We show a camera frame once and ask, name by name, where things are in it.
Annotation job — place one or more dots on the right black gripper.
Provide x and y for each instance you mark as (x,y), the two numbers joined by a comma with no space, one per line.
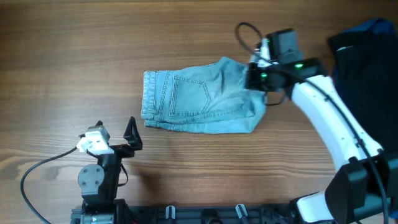
(252,81)

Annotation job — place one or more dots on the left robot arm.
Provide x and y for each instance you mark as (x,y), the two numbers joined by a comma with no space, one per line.
(99,182)

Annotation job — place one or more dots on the light blue denim shorts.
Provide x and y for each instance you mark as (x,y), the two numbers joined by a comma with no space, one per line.
(209,99)

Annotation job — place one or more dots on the dark blue garment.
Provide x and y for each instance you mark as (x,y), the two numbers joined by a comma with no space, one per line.
(373,26)

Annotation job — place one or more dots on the black garment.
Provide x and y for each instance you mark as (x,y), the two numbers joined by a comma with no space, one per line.
(366,79)

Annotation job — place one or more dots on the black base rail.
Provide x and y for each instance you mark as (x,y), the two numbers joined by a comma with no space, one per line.
(240,213)

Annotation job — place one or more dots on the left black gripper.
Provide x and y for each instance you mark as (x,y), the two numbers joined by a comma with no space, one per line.
(133,139)

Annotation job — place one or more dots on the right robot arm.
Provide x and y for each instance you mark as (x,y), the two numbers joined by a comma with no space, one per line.
(365,183)

